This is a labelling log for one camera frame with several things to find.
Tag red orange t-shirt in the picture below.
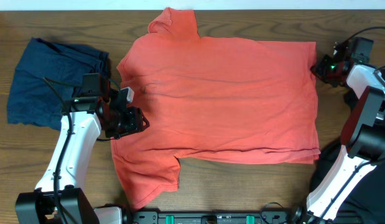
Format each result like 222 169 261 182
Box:
111 7 320 209

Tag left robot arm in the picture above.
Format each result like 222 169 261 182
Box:
15 73 149 223

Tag folded navy blue garment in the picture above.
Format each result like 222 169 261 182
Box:
7 38 111 131

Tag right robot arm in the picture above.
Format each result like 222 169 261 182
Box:
294 35 385 223

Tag black garment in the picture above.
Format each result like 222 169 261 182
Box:
306 65 385 222

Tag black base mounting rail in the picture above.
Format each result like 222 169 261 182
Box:
124 202 303 224

